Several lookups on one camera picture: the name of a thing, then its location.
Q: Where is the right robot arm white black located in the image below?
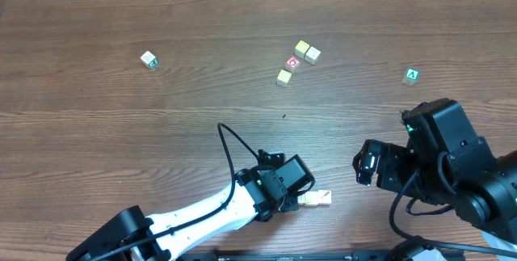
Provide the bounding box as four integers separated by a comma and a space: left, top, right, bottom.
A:
352, 98, 516, 260

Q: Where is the red circle wooden block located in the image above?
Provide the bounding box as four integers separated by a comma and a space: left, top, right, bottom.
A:
284, 55, 301, 73

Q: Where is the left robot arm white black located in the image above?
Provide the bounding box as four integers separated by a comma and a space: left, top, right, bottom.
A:
66, 152, 315, 261

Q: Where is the white block with red stroke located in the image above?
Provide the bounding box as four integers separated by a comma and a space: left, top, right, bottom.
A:
317, 190, 332, 205

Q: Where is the yellow top wooden block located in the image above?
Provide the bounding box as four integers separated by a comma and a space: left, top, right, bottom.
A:
304, 192, 320, 206

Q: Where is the white block with green side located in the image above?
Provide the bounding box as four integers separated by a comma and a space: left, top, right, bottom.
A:
141, 51, 158, 69

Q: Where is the green letter wooden block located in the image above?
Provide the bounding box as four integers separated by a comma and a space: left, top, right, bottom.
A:
401, 68, 420, 86

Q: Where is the white block at top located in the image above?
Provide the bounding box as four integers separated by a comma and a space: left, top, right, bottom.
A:
305, 46, 322, 65

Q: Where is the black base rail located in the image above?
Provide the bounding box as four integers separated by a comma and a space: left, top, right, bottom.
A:
177, 249, 445, 261

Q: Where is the yellow block near centre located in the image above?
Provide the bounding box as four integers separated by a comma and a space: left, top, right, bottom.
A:
276, 69, 292, 87

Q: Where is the yellow block at top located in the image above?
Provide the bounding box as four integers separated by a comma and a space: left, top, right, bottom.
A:
294, 40, 310, 59

